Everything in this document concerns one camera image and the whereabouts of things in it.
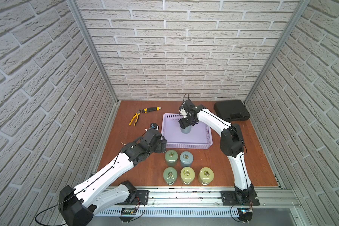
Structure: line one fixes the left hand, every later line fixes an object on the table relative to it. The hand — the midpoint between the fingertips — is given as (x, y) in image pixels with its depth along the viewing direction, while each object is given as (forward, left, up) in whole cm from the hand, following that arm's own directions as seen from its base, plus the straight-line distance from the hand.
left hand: (160, 139), depth 77 cm
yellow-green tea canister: (-17, -15, -9) cm, 24 cm away
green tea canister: (-7, -7, -9) cm, 13 cm away
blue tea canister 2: (-7, -15, -8) cm, 19 cm away
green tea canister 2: (-17, -6, -8) cm, 19 cm away
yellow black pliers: (+32, +21, -16) cm, 42 cm away
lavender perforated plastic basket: (+9, -26, -15) cm, 31 cm away
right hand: (+20, -19, -10) cm, 29 cm away
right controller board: (-34, -44, -17) cm, 59 cm away
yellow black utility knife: (+36, +15, -16) cm, 42 cm away
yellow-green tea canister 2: (-17, -25, -9) cm, 32 cm away
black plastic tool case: (+31, -54, -10) cm, 63 cm away
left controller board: (-33, +17, -21) cm, 42 cm away
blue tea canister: (+16, -18, -15) cm, 28 cm away
